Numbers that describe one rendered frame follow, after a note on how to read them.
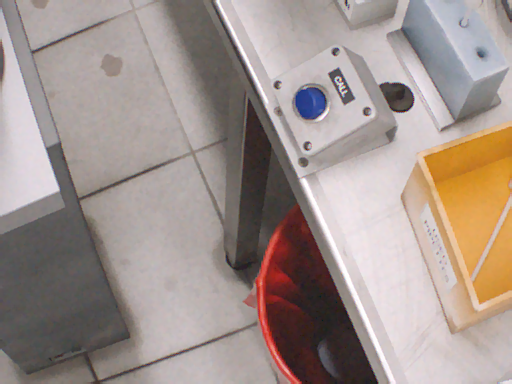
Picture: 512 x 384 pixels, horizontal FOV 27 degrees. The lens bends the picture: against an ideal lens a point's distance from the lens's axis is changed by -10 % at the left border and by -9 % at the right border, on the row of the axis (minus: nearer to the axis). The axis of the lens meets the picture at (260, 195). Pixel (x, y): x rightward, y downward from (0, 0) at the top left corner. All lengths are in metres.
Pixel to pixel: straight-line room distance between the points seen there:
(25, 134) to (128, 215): 0.94
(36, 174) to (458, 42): 0.36
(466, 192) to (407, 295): 0.10
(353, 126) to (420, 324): 0.17
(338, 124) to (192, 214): 0.98
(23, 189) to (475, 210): 0.38
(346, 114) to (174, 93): 1.05
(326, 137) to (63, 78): 1.11
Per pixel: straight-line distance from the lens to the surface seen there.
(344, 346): 1.57
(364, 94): 0.88
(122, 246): 1.84
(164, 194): 1.86
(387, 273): 0.93
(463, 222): 0.94
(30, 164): 0.91
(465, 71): 0.90
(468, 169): 0.95
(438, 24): 0.91
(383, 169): 0.95
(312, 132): 0.90
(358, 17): 0.98
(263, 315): 1.35
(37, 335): 1.57
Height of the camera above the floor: 1.76
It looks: 72 degrees down
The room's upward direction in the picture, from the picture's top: 7 degrees clockwise
